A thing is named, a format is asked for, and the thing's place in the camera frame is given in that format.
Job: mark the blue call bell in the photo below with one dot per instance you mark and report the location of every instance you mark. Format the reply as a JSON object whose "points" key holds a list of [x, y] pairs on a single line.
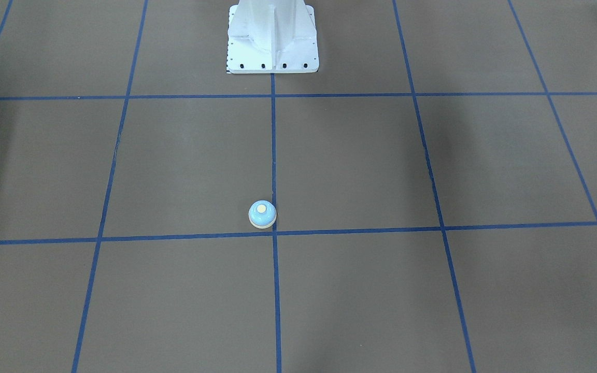
{"points": [[262, 214]]}

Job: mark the white camera pole base plate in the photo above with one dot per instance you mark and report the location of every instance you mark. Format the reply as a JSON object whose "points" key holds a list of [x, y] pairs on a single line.
{"points": [[272, 37]]}

